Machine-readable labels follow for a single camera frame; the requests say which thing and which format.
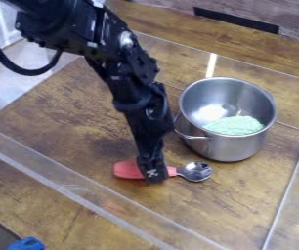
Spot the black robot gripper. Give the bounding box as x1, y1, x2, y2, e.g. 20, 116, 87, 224
107, 76, 173, 184

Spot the pink handled metal spoon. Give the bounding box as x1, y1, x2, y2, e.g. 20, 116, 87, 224
113, 160, 212, 183

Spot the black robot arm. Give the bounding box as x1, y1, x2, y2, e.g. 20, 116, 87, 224
0, 0, 173, 183

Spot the green food lump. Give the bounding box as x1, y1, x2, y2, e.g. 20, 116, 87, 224
204, 116, 265, 135

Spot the stainless steel pot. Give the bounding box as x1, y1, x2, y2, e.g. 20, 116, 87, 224
175, 77, 277, 162

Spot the blue object at corner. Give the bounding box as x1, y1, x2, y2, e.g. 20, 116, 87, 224
5, 236, 45, 250

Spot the black strip on table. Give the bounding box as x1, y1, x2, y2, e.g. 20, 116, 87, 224
193, 7, 280, 34

